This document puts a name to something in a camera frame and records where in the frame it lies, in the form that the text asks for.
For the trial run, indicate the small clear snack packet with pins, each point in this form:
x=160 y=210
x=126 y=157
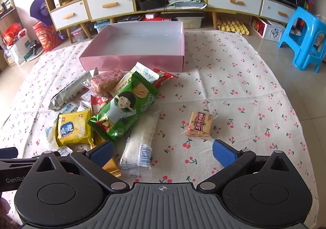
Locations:
x=65 y=151

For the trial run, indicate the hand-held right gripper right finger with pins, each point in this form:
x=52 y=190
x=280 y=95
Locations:
x=224 y=152

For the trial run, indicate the white cabinet drawer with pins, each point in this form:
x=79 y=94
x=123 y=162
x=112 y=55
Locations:
x=279 y=10
x=68 y=16
x=234 y=1
x=110 y=5

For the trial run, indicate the pink nougat bar packet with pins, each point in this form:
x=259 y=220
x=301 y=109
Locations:
x=107 y=80

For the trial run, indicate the wooden cabinet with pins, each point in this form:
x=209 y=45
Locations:
x=147 y=5

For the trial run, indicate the blue plastic stool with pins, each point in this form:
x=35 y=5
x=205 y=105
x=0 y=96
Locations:
x=304 y=38

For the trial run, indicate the blue white patterned packet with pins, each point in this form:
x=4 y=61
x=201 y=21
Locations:
x=51 y=134

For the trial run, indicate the pink cardboard box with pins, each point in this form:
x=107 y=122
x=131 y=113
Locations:
x=132 y=61

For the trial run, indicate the yellow egg tray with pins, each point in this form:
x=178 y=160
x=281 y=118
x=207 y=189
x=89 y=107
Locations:
x=233 y=26

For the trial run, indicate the white green snack packet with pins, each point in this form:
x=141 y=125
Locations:
x=146 y=72

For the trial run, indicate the yellow snack packet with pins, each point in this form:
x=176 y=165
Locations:
x=73 y=127

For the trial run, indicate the cherry print tablecloth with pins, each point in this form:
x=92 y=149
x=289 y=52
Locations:
x=242 y=86

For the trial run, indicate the red patterned bag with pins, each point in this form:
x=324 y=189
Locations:
x=45 y=38

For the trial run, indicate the red toy box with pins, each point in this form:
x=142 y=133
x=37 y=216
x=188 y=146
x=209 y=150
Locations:
x=257 y=25

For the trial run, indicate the red snack packet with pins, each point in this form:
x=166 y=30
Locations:
x=100 y=103

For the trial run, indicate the orange white snack packet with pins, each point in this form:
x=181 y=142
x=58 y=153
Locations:
x=164 y=77

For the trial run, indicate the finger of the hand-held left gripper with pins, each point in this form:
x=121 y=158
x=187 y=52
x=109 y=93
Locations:
x=17 y=162
x=9 y=154

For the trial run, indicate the white shopping bag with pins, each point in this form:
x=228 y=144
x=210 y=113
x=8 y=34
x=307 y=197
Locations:
x=20 y=50

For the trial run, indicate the brown biscuit packet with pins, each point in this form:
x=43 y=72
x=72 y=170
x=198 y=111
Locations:
x=200 y=124

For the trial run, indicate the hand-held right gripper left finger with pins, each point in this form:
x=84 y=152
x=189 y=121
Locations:
x=101 y=154

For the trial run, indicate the gold snack bar packet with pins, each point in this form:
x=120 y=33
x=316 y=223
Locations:
x=112 y=169

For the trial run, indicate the white blue snack packet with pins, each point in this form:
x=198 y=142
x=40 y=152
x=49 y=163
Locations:
x=68 y=108

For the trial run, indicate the dark bookshelf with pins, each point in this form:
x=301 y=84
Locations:
x=6 y=2

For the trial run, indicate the purple round object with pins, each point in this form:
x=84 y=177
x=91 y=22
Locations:
x=38 y=10

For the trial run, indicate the silver snack packet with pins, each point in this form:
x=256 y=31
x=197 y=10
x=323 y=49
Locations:
x=67 y=92

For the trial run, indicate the clear storage bin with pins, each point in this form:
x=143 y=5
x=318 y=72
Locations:
x=189 y=22
x=79 y=34
x=100 y=27
x=131 y=18

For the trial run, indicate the clear white snack packet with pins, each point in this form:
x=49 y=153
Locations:
x=141 y=142

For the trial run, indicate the red flat box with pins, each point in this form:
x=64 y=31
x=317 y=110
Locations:
x=158 y=17

